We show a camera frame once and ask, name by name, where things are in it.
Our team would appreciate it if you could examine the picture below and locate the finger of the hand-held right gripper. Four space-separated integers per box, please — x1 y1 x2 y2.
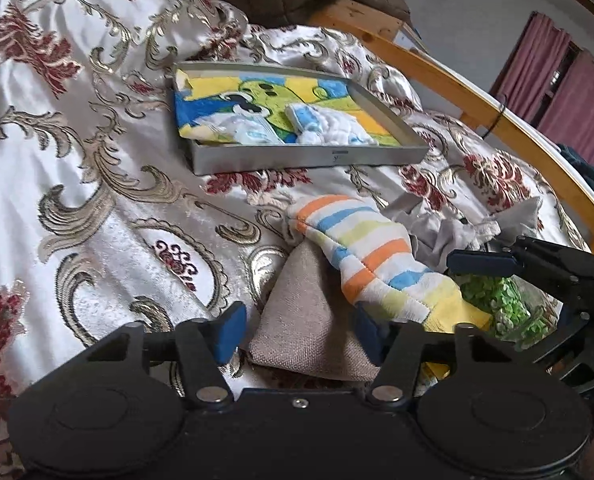
447 234 594 306
529 310 594 367

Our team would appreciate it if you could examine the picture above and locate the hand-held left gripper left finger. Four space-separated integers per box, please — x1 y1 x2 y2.
84 302 248 407

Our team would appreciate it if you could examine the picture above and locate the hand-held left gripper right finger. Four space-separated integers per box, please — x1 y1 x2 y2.
354 305 500 408

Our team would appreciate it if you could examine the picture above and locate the grey cloth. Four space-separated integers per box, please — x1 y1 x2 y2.
382 192 545 271

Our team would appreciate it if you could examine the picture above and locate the yellow cloth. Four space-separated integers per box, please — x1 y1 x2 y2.
422 285 492 378

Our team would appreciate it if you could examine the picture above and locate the beige cloth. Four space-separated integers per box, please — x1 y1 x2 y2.
247 240 383 383

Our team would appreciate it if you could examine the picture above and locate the striped towel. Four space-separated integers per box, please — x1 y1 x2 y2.
287 195 465 323

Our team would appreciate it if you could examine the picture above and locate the grey metal tray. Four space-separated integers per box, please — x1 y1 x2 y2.
171 61 430 177

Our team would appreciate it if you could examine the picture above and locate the pink curtain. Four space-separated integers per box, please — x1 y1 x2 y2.
537 50 594 176
497 12 572 121

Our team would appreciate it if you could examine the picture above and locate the white blue folded cloth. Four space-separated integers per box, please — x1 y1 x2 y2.
284 102 373 146
204 112 285 146

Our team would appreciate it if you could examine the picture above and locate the cartoon print towel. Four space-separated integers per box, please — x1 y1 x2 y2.
174 71 393 145

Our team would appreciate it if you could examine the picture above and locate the floral satin bedspread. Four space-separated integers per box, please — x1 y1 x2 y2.
0 0 592 480

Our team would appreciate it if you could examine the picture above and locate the black cable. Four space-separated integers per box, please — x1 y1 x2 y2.
477 92 510 138

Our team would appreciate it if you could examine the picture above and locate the wooden bed frame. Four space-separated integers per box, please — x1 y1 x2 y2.
307 0 594 266

